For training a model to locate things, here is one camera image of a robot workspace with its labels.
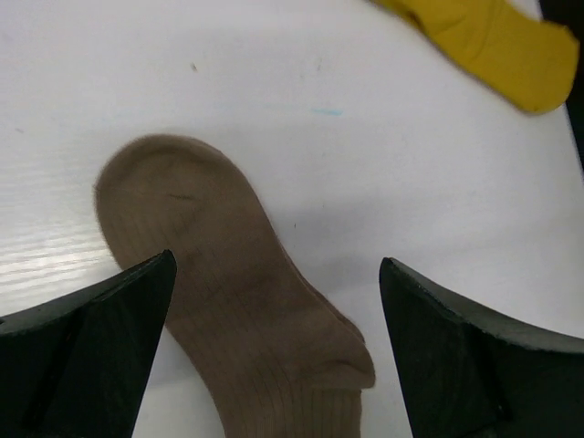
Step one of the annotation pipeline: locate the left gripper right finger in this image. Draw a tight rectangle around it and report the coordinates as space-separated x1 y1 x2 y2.
379 258 583 437

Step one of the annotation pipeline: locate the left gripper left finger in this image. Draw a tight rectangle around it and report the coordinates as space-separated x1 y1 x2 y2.
1 250 177 438

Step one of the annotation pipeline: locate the tan sock with red cuff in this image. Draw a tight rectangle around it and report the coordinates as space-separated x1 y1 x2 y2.
95 134 375 437

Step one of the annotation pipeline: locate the yellow sock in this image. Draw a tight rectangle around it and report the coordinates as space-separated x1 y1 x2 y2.
375 0 579 114

